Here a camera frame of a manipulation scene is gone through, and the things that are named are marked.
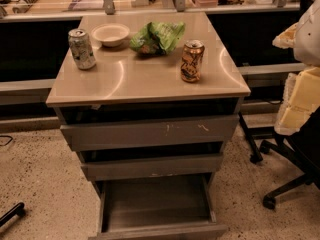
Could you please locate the green chip bag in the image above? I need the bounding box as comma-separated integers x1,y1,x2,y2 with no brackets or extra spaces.
129,22,186,55

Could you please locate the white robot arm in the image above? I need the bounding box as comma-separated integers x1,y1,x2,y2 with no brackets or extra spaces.
272,0,320,135

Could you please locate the black office chair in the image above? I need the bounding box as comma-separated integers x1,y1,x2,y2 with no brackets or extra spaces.
239,98,320,210

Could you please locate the orange soda can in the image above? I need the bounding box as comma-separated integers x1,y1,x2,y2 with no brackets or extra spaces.
180,40,205,83

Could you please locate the middle grey drawer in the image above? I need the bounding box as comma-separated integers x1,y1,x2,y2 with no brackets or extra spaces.
81,153,223,181

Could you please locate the grey drawer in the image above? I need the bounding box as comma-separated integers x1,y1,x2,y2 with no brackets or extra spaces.
81,153,223,181
88,174,227,240
61,115,238,152

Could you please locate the white bowl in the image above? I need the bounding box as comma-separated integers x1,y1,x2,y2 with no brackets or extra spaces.
91,23,130,47

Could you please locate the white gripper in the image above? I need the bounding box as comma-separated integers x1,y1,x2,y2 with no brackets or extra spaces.
272,23,320,136

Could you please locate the bottom grey drawer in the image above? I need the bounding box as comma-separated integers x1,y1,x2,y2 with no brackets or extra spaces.
88,174,227,240

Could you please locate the top grey drawer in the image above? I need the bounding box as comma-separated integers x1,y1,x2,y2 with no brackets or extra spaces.
61,115,238,152

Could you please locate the white green soda can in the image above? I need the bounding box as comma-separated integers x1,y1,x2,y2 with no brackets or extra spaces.
68,29,96,70

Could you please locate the black chair leg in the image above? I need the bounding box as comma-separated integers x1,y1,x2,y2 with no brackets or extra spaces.
0,202,26,227

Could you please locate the grey drawer cabinet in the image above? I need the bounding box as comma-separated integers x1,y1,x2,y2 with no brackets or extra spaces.
45,11,252,240

